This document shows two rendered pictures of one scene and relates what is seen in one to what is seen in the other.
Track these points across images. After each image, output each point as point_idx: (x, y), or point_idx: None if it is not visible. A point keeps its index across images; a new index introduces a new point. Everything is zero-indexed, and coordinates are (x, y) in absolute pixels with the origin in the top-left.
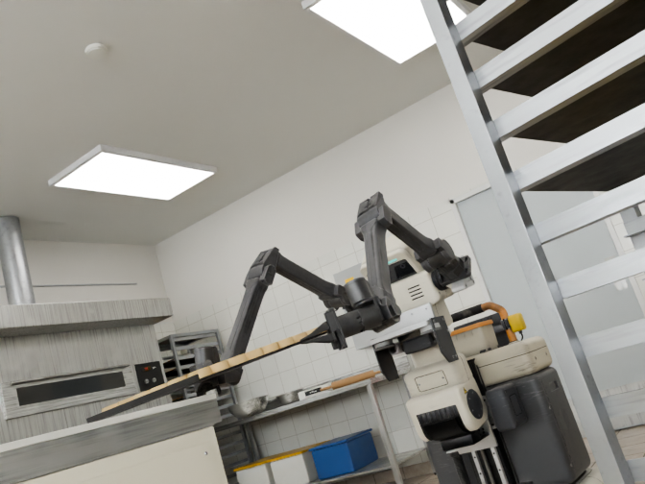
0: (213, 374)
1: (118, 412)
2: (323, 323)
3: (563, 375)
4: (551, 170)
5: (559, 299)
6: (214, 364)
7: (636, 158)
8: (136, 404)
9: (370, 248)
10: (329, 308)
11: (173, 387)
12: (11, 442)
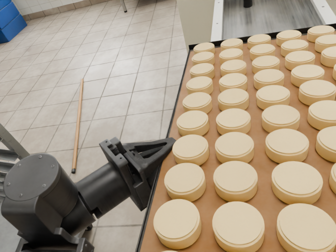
0: (187, 55)
1: (307, 33)
2: (125, 143)
3: (11, 135)
4: None
5: None
6: (197, 53)
7: None
8: (275, 37)
9: None
10: (105, 139)
11: (220, 42)
12: (214, 3)
